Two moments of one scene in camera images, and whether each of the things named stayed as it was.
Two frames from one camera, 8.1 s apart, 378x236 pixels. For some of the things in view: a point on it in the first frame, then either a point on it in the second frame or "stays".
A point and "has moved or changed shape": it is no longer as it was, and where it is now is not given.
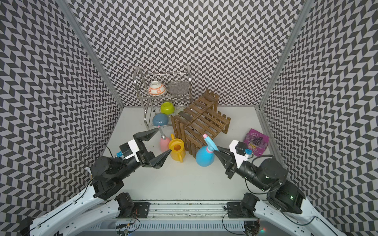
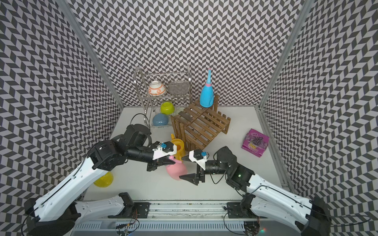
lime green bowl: (167, 108) stays
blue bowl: (160, 119) stays
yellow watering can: (176, 146) stays
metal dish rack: (162, 94) stays
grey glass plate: (178, 88) stays
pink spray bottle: (164, 144) has moved or changed shape
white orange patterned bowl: (156, 88) stays
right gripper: (228, 161) to (195, 178)
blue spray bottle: (204, 155) to (206, 95)
